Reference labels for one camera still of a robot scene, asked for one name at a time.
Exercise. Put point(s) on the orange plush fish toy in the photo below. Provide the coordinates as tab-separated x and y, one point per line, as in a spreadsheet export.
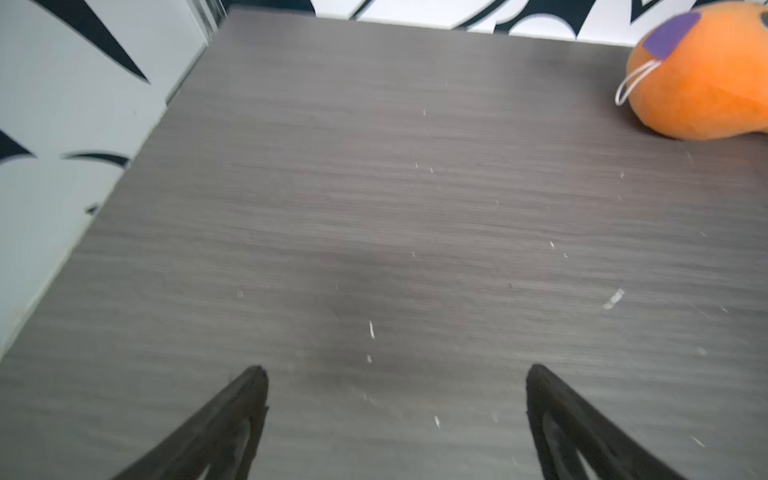
702	74

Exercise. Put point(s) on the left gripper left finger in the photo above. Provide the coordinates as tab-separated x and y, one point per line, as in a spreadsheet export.
219	441

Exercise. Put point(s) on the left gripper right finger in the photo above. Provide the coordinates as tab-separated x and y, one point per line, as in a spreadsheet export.
571	435

